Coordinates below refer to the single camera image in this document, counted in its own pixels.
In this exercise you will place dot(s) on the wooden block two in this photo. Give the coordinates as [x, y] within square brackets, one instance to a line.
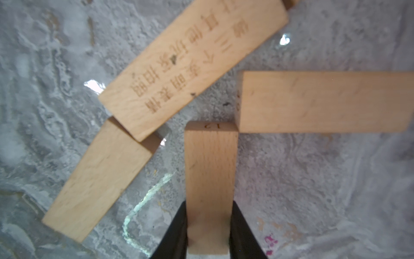
[202, 44]

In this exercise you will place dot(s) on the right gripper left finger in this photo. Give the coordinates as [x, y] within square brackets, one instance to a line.
[175, 241]

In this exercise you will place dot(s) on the wooden block diagonal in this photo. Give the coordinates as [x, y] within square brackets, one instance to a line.
[324, 101]

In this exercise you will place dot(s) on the wooden block four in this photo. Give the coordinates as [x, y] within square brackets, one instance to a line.
[210, 154]

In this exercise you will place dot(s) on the wooden block three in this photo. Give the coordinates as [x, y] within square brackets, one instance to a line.
[111, 162]

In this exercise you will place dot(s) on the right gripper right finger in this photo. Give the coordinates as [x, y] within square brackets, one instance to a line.
[242, 243]

